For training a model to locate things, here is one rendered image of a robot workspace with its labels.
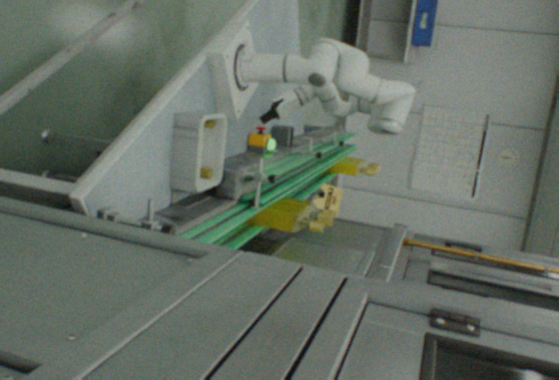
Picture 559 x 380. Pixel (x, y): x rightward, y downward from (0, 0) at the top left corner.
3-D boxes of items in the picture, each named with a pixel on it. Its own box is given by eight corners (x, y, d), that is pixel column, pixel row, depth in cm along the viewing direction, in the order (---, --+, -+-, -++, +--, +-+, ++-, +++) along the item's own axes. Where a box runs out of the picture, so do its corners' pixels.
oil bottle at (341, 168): (320, 171, 284) (372, 179, 276) (321, 160, 283) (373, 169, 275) (322, 169, 290) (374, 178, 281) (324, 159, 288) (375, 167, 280)
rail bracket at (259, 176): (234, 205, 170) (271, 213, 167) (239, 155, 167) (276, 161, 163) (238, 203, 173) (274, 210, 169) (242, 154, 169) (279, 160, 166)
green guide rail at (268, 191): (240, 199, 174) (263, 204, 172) (240, 196, 174) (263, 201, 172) (344, 144, 338) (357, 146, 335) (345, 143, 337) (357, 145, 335)
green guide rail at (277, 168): (242, 178, 173) (265, 182, 170) (242, 175, 172) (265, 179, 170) (346, 133, 336) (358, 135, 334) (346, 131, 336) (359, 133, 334)
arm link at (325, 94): (342, 100, 205) (335, 83, 198) (319, 115, 205) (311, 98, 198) (325, 82, 215) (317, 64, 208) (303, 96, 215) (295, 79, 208)
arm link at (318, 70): (279, 69, 166) (329, 70, 162) (288, 42, 174) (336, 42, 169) (284, 91, 174) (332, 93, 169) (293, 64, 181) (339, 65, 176)
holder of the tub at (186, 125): (168, 205, 156) (192, 209, 154) (174, 113, 151) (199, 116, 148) (195, 193, 172) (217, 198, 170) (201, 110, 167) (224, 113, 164)
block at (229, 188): (215, 196, 172) (234, 200, 170) (217, 169, 170) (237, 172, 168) (219, 194, 175) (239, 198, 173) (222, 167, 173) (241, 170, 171)
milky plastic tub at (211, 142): (170, 189, 155) (197, 193, 152) (175, 112, 150) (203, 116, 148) (197, 179, 171) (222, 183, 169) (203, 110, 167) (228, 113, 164)
